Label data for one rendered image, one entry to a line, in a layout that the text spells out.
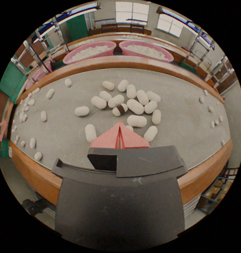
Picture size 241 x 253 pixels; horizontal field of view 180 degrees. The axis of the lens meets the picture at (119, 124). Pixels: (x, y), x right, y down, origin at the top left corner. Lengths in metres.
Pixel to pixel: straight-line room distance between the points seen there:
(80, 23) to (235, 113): 5.97
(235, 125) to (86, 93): 4.56
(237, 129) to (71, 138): 4.58
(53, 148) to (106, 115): 0.16
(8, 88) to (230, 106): 5.37
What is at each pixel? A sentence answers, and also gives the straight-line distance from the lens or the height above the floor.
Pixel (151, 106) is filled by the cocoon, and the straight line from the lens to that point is 0.15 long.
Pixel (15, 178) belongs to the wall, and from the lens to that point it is 1.82.
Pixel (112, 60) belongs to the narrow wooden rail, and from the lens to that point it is 0.26.
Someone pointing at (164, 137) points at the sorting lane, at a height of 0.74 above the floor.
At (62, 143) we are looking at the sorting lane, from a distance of 0.20.
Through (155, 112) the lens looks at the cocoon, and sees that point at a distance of 0.16.
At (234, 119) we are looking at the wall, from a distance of 4.48.
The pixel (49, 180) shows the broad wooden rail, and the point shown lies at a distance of 0.23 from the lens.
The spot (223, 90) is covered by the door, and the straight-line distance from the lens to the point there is 4.65.
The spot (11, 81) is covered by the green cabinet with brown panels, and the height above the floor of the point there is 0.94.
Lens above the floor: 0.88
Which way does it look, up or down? 76 degrees down
